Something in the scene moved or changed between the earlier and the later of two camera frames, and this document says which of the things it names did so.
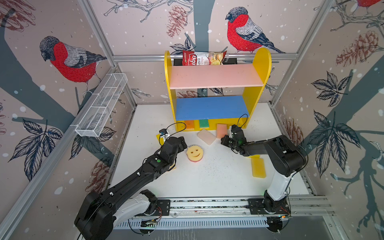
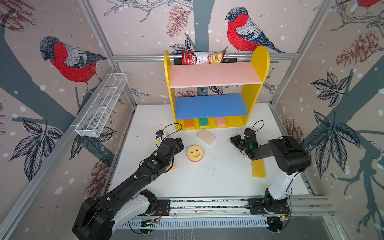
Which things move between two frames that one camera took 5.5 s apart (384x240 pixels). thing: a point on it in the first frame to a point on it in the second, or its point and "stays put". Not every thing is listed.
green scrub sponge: (204, 123) stays put
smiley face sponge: (194, 153) stays put
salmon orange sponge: (221, 130) to (220, 121)
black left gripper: (182, 144) stays put
